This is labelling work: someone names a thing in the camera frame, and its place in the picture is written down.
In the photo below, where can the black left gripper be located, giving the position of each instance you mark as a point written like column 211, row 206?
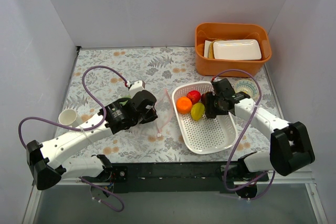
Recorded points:
column 148, row 107

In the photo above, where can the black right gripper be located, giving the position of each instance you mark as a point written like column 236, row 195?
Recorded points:
column 210, row 105

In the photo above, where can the dark purple fruit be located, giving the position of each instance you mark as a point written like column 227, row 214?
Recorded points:
column 203, row 98

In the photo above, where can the clear zip top bag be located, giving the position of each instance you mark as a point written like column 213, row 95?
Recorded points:
column 164, row 110

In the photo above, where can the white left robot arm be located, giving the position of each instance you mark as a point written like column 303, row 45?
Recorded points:
column 52, row 161

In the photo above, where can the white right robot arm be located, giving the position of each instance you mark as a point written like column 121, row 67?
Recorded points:
column 290, row 146

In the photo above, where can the yellow star fruit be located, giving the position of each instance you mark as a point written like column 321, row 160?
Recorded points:
column 197, row 111

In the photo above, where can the red strawberry fruit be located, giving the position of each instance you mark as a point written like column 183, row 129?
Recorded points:
column 194, row 96

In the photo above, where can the small patterned bowl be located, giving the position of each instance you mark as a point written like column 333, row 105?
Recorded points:
column 247, row 86

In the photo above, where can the white perforated plastic basket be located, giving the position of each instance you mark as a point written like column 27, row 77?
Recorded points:
column 205, row 136

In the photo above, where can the orange fruit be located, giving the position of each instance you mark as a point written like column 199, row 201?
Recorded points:
column 184, row 105

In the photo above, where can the floral table mat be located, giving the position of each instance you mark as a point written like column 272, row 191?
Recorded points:
column 98, row 77

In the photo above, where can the yellow plate in tub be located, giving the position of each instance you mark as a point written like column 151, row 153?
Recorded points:
column 208, row 49

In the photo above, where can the white cup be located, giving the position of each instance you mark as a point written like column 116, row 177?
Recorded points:
column 70, row 118

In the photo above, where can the orange plastic tub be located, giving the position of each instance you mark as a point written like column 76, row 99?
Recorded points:
column 230, row 31

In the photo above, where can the white rectangular plate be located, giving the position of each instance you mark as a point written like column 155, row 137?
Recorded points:
column 245, row 49

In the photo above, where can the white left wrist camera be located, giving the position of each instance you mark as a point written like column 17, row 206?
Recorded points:
column 135, row 87

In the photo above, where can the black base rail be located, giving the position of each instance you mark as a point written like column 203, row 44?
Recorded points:
column 163, row 177

